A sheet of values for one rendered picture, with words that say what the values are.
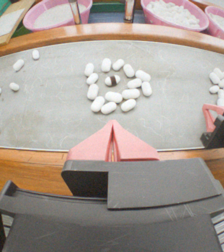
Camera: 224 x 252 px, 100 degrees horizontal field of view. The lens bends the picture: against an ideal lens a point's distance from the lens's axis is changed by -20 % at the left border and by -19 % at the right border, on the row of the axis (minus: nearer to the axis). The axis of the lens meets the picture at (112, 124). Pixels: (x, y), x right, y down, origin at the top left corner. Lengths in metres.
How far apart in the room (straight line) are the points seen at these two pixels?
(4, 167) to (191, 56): 0.55
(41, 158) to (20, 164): 0.05
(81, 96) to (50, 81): 0.10
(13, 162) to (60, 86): 0.20
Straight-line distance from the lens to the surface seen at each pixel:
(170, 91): 0.30
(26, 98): 0.34
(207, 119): 0.29
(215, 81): 0.39
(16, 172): 0.29
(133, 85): 0.26
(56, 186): 0.24
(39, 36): 0.44
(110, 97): 0.24
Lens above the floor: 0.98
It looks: 77 degrees down
